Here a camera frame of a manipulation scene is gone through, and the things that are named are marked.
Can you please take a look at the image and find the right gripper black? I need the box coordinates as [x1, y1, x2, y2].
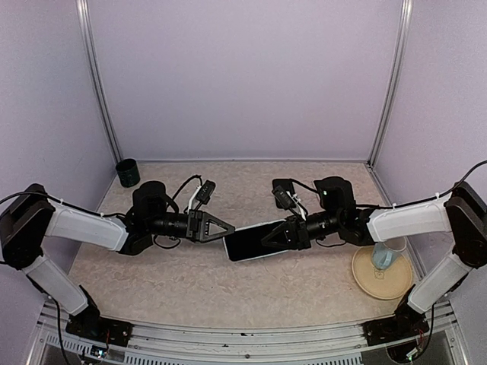
[262, 209, 343, 249]

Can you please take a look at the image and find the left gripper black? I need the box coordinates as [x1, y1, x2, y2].
[147, 209, 235, 244]

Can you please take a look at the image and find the light blue phone case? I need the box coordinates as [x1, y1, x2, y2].
[222, 219, 296, 263]

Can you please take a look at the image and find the black phone case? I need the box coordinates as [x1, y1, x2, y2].
[272, 178, 297, 210]

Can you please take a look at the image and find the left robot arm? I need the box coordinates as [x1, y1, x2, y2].
[1, 180, 235, 338]

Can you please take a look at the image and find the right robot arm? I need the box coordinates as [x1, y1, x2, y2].
[261, 176, 486, 344]

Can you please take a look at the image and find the black cylindrical cup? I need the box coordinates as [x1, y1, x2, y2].
[115, 158, 140, 188]

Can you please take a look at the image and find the light blue mug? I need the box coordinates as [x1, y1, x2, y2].
[371, 237, 407, 270]

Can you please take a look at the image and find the beige plate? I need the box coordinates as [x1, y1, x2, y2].
[352, 246, 414, 300]

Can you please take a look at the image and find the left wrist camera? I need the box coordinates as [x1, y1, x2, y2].
[186, 179, 216, 211]

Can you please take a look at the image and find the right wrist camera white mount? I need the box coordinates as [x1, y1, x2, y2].
[272, 186, 307, 221]

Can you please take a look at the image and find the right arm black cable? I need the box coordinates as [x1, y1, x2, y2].
[288, 160, 487, 210]

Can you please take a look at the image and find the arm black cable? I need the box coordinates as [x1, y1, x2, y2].
[0, 192, 77, 365]
[288, 160, 487, 210]

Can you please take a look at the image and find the front aluminium rail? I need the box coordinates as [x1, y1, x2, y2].
[22, 300, 469, 365]

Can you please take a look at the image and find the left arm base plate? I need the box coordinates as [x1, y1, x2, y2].
[65, 317, 133, 348]

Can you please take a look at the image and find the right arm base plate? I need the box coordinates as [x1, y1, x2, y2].
[362, 316, 430, 346]

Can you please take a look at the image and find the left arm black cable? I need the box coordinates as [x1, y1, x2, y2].
[0, 192, 77, 365]

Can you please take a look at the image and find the left aluminium frame post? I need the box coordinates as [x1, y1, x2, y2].
[75, 0, 123, 163]

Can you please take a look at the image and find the aluminium frame post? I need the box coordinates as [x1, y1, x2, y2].
[75, 0, 123, 163]
[368, 0, 413, 170]

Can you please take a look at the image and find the right aluminium frame post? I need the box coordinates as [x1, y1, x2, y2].
[368, 0, 413, 170]

